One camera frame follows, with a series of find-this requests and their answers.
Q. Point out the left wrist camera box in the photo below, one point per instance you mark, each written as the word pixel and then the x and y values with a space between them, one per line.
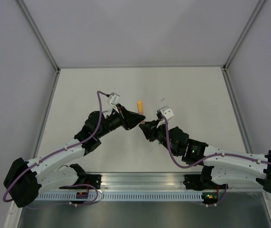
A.
pixel 113 99

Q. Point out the left aluminium frame post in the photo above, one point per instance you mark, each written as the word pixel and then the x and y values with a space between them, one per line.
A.
pixel 35 30

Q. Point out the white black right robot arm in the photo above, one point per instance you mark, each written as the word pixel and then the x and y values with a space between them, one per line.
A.
pixel 221 168

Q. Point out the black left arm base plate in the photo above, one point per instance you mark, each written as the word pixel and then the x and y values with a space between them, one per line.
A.
pixel 92 181

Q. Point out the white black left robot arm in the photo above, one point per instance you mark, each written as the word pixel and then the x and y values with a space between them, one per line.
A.
pixel 25 180

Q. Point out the aluminium mounting rail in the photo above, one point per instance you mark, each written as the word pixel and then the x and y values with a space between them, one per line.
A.
pixel 174 180

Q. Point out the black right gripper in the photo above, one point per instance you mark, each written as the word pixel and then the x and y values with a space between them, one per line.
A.
pixel 150 129

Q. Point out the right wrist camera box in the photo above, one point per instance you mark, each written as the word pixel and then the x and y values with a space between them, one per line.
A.
pixel 164 112

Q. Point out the white slotted cable duct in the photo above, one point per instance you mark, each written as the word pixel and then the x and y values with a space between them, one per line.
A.
pixel 120 196

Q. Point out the aluminium frame post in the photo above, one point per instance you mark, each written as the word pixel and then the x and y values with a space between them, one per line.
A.
pixel 35 30
pixel 249 23

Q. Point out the right aluminium frame post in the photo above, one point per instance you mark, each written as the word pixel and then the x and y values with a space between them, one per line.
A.
pixel 249 23

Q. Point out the orange highlighter pen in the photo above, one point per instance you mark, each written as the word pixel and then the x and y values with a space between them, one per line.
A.
pixel 140 108

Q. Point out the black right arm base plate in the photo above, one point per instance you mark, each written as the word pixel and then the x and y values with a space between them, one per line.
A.
pixel 193 182

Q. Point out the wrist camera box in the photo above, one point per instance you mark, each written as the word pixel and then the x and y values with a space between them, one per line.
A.
pixel 113 99
pixel 164 112

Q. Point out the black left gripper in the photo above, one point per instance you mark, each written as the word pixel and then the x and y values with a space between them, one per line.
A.
pixel 128 119

